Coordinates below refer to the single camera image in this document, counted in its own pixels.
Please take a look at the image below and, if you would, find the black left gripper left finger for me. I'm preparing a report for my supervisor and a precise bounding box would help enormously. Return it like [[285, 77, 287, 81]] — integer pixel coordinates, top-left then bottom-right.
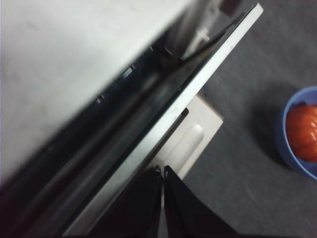
[[86, 166, 163, 238]]

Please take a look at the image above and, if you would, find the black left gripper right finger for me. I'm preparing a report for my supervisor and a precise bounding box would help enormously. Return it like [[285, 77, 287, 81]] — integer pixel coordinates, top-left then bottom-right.
[[163, 165, 239, 238]]

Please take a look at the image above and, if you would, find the blue bowl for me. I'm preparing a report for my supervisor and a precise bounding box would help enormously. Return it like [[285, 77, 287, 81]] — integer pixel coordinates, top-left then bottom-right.
[[275, 86, 317, 180]]

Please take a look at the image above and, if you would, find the orange pumpkin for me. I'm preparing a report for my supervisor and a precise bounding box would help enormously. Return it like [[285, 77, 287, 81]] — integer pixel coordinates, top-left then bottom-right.
[[286, 104, 317, 162]]

